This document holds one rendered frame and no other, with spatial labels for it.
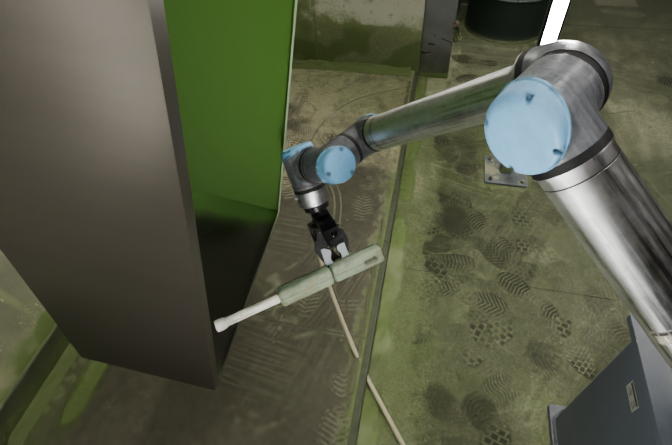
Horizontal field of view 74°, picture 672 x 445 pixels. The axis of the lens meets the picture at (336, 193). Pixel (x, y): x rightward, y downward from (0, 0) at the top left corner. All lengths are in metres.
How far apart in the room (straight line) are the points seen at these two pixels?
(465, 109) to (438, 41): 1.99
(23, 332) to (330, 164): 1.27
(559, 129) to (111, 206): 0.58
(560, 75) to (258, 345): 1.39
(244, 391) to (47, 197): 1.14
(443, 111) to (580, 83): 0.31
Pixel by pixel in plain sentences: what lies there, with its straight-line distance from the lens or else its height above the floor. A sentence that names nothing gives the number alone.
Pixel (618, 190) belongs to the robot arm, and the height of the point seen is 1.16.
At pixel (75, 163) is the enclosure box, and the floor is 1.24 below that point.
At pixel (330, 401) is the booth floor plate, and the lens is 1.64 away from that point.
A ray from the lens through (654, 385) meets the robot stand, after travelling 1.17.
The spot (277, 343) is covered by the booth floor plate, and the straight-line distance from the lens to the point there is 1.73.
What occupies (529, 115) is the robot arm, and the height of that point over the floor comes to 1.24.
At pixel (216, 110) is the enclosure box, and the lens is 1.30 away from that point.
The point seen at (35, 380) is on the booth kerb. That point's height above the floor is 0.10.
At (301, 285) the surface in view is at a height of 0.57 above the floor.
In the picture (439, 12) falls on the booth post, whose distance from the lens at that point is 2.77.
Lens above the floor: 1.60
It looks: 47 degrees down
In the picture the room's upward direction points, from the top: 5 degrees counter-clockwise
